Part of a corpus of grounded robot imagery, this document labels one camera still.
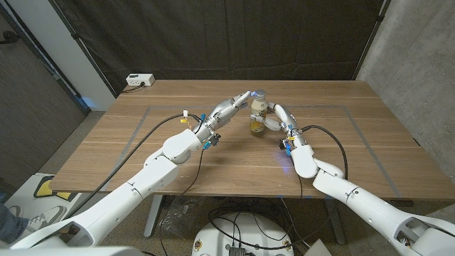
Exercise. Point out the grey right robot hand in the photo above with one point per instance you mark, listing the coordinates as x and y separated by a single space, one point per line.
289 121

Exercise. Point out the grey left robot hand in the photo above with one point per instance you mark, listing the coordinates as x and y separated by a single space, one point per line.
224 112

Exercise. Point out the pineapple mango tea bottle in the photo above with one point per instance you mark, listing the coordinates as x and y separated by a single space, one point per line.
258 106

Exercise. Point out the silver bottle cap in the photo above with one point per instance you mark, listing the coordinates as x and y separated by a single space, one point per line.
260 94

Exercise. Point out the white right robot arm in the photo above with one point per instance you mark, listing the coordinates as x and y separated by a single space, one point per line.
369 206

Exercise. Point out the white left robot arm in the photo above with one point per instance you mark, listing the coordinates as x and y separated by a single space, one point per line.
124 199

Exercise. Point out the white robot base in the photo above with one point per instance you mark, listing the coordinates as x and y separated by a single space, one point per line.
245 234

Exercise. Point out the black backdrop curtain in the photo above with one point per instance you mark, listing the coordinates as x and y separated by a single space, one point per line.
227 39

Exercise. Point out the white power strip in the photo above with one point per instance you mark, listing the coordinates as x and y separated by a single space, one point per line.
140 79

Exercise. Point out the grey table leg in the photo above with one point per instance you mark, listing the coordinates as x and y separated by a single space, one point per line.
153 217
335 220

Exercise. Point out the clear plastic bag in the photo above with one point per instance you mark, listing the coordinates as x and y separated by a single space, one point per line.
181 217

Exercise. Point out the black backdrop stand pole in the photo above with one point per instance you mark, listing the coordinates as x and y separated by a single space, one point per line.
83 49
373 35

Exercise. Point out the white flat board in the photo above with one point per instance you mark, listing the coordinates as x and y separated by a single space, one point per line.
318 249

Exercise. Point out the white sneaker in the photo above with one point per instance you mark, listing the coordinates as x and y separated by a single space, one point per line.
44 218

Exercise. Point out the blue jeans leg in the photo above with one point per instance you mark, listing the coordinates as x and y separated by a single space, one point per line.
10 225

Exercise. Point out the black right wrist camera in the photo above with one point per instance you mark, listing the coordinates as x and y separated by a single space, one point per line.
283 144

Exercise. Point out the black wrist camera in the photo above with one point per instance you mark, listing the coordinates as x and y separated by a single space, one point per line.
215 139
283 144

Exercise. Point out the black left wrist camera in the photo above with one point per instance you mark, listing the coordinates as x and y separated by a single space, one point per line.
215 139

